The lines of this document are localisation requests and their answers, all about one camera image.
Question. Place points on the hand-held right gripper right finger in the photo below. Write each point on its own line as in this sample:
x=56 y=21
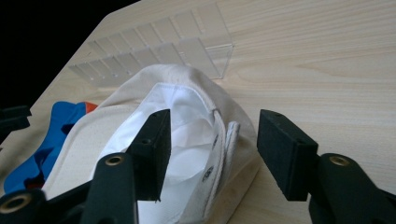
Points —
x=286 y=155

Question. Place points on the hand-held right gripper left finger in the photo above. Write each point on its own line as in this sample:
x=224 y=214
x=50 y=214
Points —
x=149 y=161

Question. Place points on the blue cap with orange trim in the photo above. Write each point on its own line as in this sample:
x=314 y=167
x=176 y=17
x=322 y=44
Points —
x=59 y=115

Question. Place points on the beige cap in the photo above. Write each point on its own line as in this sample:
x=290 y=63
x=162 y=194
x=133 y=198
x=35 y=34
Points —
x=93 y=130

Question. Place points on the clear acrylic rack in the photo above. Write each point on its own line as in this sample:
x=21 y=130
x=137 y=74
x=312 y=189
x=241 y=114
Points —
x=193 y=53

